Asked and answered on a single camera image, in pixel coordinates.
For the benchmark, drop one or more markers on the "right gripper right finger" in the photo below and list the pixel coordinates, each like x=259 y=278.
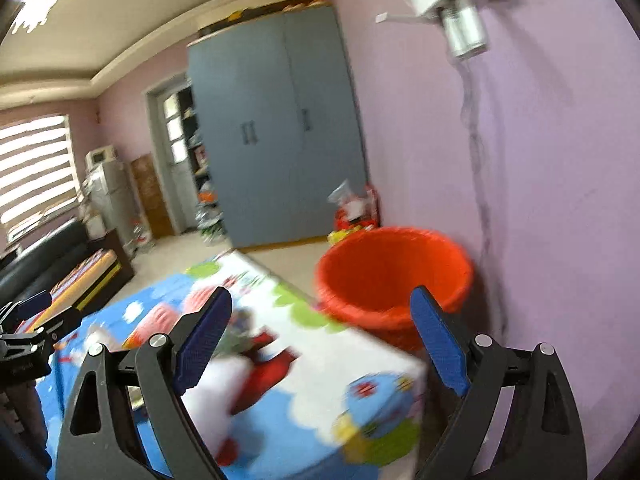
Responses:
x=543 y=436

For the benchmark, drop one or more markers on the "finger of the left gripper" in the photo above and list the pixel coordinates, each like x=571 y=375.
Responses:
x=44 y=336
x=15 y=313

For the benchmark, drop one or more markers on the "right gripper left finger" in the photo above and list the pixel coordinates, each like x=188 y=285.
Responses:
x=99 y=439

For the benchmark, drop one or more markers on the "red lined trash bin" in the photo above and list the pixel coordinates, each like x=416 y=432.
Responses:
x=366 y=280

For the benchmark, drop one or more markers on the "black leather sofa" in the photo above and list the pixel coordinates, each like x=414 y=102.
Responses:
x=41 y=266

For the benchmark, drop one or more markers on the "striped sofa cushion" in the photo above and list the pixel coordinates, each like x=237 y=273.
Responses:
x=79 y=287

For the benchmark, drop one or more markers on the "striped window blind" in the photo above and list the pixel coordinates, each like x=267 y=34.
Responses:
x=39 y=178

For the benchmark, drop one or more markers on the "silver refrigerator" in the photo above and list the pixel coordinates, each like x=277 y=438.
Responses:
x=109 y=192

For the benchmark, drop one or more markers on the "cartoon printed blue tablecloth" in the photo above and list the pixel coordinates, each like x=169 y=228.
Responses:
x=290 y=394

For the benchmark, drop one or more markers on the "brown cardboard sheet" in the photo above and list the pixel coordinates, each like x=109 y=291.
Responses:
x=151 y=197

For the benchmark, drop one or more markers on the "white microwave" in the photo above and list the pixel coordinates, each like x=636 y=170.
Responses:
x=100 y=155

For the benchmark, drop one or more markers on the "dark shelving unit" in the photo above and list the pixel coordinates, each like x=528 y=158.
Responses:
x=208 y=214

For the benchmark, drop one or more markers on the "grey door with windows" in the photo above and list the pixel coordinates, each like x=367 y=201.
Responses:
x=178 y=159

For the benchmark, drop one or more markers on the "yellow snack package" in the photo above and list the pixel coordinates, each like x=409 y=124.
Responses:
x=337 y=236

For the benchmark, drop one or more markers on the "red bag with plastic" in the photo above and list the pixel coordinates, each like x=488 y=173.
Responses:
x=353 y=210

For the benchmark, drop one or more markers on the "grey blue wardrobe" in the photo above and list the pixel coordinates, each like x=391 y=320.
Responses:
x=279 y=122

